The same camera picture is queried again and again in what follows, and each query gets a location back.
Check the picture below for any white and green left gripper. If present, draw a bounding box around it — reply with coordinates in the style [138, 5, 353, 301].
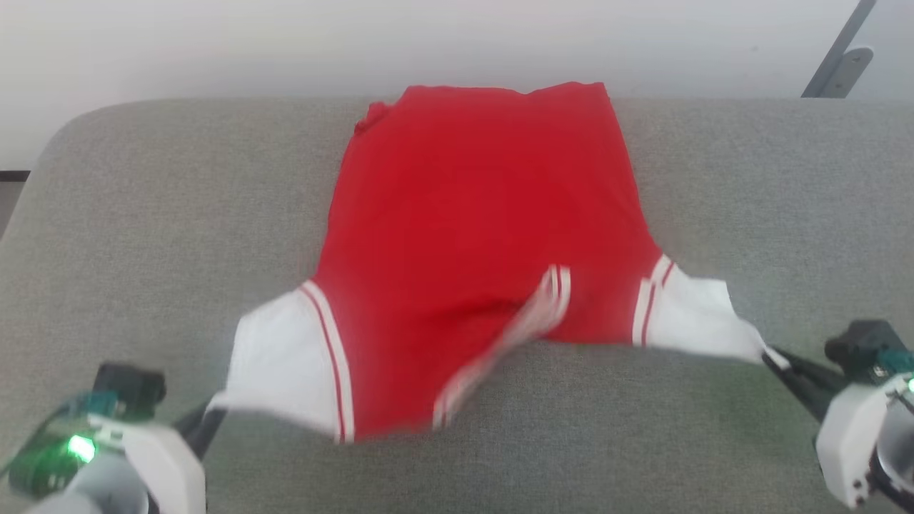
[6, 390, 228, 514]

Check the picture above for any grey metal bracket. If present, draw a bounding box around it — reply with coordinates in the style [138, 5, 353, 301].
[801, 0, 878, 99]

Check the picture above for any red and white garment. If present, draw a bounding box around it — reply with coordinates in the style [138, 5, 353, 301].
[207, 81, 790, 445]

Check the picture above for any white and green right gripper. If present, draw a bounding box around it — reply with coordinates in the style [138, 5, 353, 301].
[761, 346, 914, 509]

